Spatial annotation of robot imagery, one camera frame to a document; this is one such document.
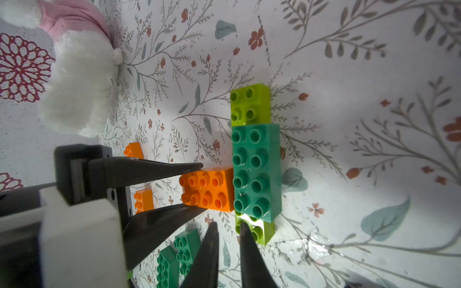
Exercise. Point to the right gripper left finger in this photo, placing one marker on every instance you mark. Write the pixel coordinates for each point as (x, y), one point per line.
(204, 271)

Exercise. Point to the dark green lego brick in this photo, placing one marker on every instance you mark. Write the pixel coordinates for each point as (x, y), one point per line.
(257, 171)
(187, 244)
(167, 269)

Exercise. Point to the dark green lego brick left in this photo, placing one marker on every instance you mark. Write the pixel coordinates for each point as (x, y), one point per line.
(167, 269)

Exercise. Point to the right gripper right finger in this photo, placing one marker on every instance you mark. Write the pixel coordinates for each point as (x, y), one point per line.
(254, 273)

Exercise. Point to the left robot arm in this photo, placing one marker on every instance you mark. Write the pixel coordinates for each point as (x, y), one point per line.
(21, 220)

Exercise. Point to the dark green lego brick top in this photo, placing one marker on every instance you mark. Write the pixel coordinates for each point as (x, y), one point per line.
(257, 171)

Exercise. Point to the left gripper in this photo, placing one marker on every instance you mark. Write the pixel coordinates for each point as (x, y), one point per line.
(80, 236)

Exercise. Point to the white plush bunny pink shirt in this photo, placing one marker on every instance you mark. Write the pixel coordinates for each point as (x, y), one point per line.
(83, 77)

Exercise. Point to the dark green lego brick centre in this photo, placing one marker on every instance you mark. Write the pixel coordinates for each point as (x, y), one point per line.
(187, 244)

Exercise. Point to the orange lego brick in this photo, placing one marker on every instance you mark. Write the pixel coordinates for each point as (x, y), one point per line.
(143, 201)
(211, 189)
(133, 150)

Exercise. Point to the lime lego brick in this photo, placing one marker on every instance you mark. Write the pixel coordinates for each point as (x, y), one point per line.
(250, 105)
(262, 231)

